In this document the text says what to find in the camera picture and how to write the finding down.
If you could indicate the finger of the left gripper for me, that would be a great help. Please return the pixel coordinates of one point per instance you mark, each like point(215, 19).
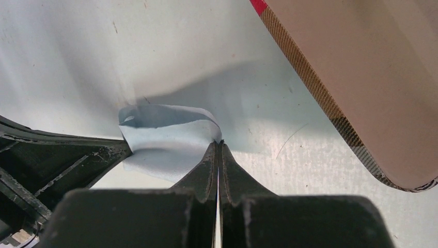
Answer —
point(38, 168)

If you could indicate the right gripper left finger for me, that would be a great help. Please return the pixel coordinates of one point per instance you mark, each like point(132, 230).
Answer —
point(182, 216)

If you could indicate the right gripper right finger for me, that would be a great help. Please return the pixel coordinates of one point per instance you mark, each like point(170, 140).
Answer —
point(253, 216)

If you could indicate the blue cleaning cloth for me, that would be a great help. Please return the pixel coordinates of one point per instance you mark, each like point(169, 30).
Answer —
point(166, 141)

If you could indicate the plaid brown glasses case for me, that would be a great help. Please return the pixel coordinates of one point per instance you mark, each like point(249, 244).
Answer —
point(372, 68)

